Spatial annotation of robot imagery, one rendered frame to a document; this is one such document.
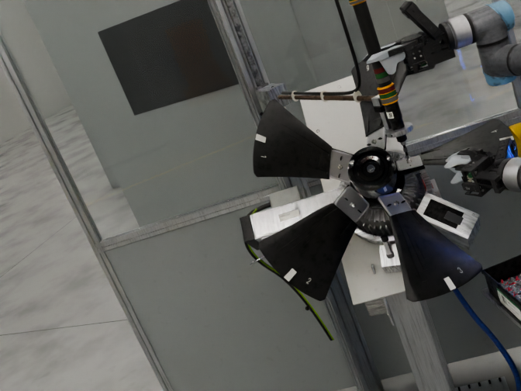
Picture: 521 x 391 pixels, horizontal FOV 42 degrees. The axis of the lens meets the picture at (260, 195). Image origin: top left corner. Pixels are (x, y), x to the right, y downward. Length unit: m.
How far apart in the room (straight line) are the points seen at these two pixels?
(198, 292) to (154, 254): 0.24
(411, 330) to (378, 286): 0.23
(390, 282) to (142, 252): 1.18
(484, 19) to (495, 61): 0.10
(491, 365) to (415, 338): 0.89
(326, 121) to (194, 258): 0.92
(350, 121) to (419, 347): 0.71
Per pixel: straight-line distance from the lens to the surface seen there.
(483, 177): 1.58
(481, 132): 1.85
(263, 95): 2.24
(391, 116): 1.74
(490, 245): 2.72
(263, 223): 1.94
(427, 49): 1.72
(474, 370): 2.98
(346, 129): 2.10
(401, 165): 1.78
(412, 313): 2.08
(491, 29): 1.76
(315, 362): 2.94
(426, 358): 2.18
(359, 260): 1.97
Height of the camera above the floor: 1.80
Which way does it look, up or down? 18 degrees down
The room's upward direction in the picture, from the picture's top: 22 degrees counter-clockwise
